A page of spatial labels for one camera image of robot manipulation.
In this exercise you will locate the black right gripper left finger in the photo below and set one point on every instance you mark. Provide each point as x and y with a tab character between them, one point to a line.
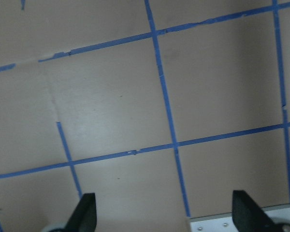
84	216

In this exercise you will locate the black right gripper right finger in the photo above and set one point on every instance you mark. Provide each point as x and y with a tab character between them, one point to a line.
247	216

